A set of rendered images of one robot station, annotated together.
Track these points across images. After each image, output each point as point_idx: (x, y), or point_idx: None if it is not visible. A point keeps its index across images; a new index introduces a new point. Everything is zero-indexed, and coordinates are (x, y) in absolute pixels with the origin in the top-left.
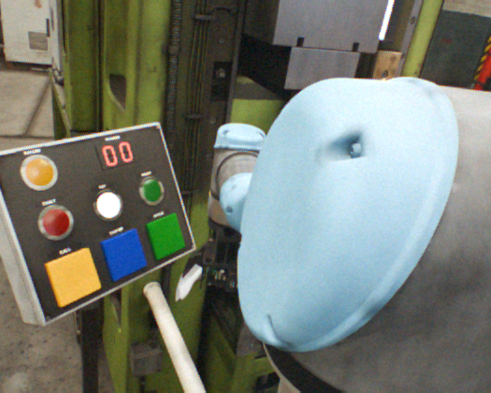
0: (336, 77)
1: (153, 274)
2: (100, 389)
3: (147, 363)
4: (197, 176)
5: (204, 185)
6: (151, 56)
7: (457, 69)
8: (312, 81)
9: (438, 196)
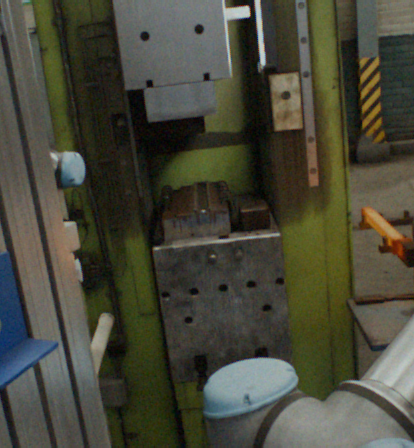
0: (196, 104)
1: (105, 305)
2: (110, 442)
3: (111, 393)
4: (121, 211)
5: (131, 220)
6: (60, 120)
7: None
8: (173, 112)
9: None
